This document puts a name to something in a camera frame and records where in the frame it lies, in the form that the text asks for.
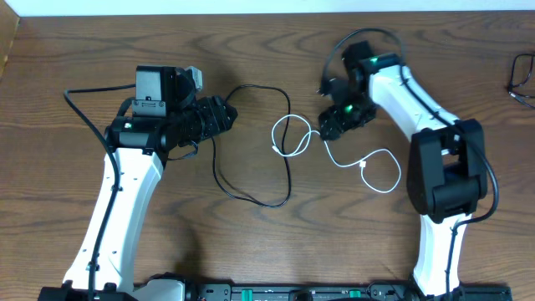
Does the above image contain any white USB cable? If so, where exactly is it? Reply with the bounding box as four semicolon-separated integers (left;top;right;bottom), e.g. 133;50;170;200
270;113;403;195

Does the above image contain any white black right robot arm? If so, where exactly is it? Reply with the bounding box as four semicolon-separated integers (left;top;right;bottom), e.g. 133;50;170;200
318;50;487;297

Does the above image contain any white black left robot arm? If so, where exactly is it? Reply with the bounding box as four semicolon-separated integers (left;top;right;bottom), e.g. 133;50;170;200
38;96;237;300

